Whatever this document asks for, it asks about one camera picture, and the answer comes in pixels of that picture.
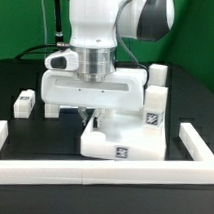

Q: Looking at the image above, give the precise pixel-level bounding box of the black cable bundle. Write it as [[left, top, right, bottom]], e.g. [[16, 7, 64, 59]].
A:
[[15, 0, 72, 62]]

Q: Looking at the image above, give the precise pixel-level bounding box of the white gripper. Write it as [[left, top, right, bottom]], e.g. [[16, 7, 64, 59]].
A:
[[41, 68, 147, 128]]

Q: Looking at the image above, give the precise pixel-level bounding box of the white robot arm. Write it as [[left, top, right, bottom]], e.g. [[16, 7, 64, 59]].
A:
[[41, 0, 174, 119]]

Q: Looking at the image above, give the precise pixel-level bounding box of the white L-shaped corner fence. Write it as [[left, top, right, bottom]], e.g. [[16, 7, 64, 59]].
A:
[[0, 120, 214, 185]]

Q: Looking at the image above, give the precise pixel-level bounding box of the white desk top tray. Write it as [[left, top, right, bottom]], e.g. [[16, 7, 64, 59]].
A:
[[80, 112, 167, 161]]

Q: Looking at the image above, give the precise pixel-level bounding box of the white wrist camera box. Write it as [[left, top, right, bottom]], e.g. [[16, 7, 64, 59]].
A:
[[44, 49, 79, 71]]

